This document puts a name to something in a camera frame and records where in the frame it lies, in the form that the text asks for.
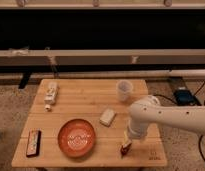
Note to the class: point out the dark red pepper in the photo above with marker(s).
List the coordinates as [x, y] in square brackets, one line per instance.
[124, 150]

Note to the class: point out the white soap bar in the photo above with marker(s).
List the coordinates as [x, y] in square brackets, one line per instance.
[107, 117]

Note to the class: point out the clear plastic cup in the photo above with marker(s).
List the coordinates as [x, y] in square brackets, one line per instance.
[124, 89]

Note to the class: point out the orange ceramic bowl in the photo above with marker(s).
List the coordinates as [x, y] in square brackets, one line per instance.
[76, 138]

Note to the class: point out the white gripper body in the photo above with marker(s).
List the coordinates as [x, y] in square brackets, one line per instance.
[137, 130]

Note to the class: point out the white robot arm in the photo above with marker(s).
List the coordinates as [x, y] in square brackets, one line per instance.
[149, 110]

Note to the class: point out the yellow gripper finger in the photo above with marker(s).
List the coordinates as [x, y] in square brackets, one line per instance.
[126, 140]

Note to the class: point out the white tube bottle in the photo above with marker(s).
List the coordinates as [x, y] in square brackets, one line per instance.
[51, 94]

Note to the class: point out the black power adapter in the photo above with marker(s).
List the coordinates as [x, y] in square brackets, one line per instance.
[184, 97]

